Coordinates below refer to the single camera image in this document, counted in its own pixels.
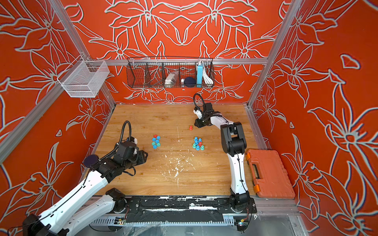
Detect dark blue ball in basket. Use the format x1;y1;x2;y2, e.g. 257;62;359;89
184;77;196;88

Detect black wire wall basket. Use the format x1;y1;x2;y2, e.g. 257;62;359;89
126;57;215;89

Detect silver pouch in basket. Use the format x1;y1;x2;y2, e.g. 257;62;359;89
164;71;179;88

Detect clear plastic wall bin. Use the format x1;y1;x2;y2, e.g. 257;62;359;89
58;61;109;98

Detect light blue box in basket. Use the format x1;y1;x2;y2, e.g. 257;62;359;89
196;62;203;88

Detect white cables in basket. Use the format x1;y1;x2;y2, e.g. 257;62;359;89
203;66;215;88

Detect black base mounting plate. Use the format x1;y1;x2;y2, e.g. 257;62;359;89
114;196;257;225

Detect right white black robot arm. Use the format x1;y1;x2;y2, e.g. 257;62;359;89
193;93;251;212

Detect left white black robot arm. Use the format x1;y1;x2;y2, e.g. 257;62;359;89
22;121;148;236

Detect dark blue round brush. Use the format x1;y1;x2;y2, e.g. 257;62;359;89
82;154;99;168

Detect orange plastic tool case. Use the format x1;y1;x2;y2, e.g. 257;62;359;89
246;149;295;199

